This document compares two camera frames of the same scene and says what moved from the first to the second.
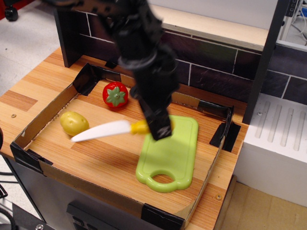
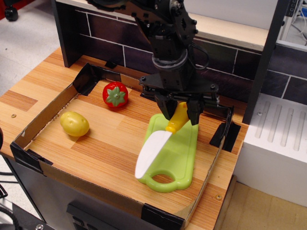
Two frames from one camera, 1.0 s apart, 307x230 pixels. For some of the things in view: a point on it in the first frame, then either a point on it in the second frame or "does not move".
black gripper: (157, 78) → (173, 76)
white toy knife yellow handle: (137, 126) → (153, 144)
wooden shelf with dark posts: (218, 58) does not move
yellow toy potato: (73, 123) does not move
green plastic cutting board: (172, 155) does not move
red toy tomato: (115, 94) does not move
